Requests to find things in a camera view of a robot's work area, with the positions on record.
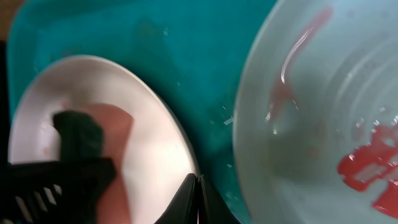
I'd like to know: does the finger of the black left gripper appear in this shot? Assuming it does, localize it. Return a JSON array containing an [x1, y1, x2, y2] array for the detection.
[[1, 158, 116, 224]]

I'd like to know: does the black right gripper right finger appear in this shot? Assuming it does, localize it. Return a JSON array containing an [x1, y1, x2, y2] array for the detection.
[[198, 175, 240, 224]]

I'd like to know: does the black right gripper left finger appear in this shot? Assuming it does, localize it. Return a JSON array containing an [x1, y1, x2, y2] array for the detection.
[[155, 173, 198, 224]]

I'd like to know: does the white plastic plate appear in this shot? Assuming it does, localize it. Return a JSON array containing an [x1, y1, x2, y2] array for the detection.
[[9, 55, 197, 223]]

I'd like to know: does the green pink sponge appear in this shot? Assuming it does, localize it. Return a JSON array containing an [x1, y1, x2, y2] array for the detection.
[[53, 103, 134, 224]]

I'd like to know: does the light blue plastic plate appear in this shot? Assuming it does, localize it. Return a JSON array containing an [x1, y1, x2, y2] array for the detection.
[[233, 0, 397, 224]]

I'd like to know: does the black rectangular tray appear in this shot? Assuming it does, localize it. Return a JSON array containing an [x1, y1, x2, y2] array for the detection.
[[0, 40, 10, 166]]

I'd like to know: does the teal plastic serving tray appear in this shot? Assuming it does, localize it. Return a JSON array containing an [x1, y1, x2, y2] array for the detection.
[[6, 0, 275, 223]]

